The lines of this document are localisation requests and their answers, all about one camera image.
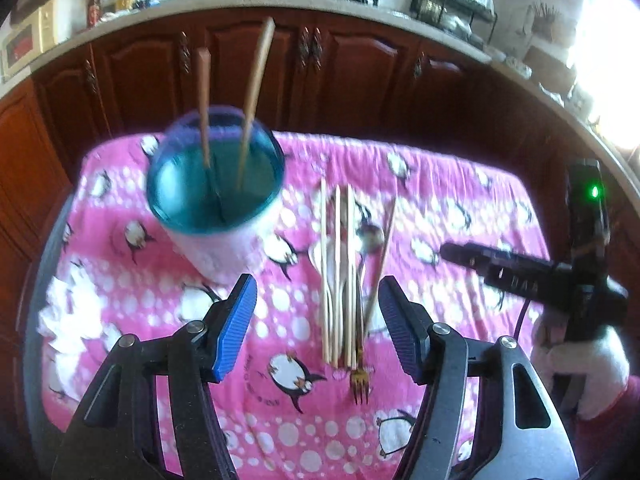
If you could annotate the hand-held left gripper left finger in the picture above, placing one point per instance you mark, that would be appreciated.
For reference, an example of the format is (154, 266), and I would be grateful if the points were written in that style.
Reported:
(234, 332)

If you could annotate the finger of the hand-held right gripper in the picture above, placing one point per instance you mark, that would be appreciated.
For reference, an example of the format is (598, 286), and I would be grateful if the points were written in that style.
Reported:
(500, 270)

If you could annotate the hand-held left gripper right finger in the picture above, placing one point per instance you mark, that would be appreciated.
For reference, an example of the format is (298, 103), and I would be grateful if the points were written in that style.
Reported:
(400, 332)

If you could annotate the tan brown chopstick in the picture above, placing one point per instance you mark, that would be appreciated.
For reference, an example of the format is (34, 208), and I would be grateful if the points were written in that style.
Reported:
(380, 270)
(256, 82)

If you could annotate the blue-rimmed white cup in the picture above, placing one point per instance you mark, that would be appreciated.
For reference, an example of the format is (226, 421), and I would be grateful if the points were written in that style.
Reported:
(220, 255)

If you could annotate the light bamboo chopstick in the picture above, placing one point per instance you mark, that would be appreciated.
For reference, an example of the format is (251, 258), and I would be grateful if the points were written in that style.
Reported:
(349, 240)

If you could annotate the reddish brown chopstick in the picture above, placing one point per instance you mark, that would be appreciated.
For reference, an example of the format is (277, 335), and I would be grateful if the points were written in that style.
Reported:
(203, 110)

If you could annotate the person's right forearm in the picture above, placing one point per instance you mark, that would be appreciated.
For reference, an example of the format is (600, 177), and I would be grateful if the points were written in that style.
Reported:
(627, 402)

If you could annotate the person's right hand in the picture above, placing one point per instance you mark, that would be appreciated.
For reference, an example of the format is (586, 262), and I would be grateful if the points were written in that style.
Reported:
(600, 365)

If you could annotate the pink penguin blanket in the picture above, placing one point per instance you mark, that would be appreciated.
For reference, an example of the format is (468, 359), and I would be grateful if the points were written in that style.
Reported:
(450, 360)

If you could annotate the golden fork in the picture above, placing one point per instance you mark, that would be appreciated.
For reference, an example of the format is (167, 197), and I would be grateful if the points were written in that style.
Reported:
(359, 385)

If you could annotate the metal spoon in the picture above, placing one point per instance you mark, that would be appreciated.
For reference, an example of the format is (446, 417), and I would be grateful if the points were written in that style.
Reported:
(372, 236)

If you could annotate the white spoon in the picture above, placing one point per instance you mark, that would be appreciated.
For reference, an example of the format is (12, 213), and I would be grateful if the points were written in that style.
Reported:
(315, 260)

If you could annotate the crumpled white tissue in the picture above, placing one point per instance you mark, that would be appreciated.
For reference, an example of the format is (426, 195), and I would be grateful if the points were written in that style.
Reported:
(75, 310)

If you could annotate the black dish rack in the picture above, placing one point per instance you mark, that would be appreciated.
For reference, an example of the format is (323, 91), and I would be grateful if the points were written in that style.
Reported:
(450, 10)

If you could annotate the brown wooden base cabinets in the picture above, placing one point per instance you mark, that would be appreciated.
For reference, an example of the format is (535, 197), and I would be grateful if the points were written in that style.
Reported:
(140, 75)

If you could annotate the grey kitchen countertop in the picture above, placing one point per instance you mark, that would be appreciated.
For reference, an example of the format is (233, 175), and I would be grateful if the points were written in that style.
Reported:
(200, 2)

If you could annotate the cream microwave oven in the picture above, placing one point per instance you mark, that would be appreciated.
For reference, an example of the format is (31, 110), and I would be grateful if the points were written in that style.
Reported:
(47, 30)

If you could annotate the dark brown sauce bottle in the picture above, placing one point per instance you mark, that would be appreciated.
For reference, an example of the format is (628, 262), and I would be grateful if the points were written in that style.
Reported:
(95, 5)

